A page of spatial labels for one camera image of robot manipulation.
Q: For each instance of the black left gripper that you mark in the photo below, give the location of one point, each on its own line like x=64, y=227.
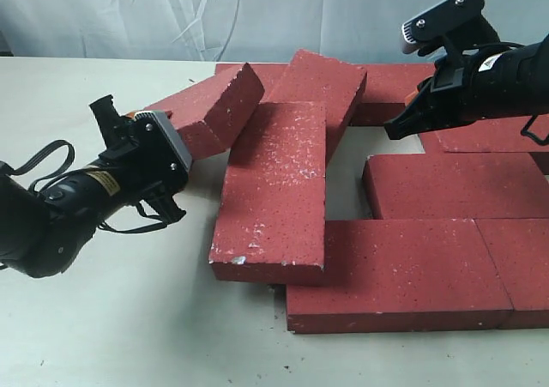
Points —
x=125, y=170

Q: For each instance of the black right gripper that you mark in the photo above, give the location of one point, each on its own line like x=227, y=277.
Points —
x=439, y=103

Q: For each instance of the red brick with chipped corner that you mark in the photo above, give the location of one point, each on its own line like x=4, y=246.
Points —
x=270, y=224

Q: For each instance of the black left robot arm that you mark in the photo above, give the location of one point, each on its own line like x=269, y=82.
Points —
x=49, y=211

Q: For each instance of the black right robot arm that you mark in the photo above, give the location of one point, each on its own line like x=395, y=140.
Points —
x=500, y=80

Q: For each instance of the red brick third row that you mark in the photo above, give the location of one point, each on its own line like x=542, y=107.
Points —
x=471, y=185

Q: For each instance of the red brick second row right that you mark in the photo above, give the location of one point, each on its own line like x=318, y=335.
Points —
x=487, y=136

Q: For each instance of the light blue backdrop cloth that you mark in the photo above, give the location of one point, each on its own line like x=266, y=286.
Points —
x=357, y=31

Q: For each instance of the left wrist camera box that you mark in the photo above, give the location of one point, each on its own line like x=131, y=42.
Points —
x=165, y=145

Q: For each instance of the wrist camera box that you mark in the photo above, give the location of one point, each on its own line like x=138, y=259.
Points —
x=452, y=24
x=165, y=145

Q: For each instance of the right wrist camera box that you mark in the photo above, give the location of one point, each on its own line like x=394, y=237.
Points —
x=452, y=24

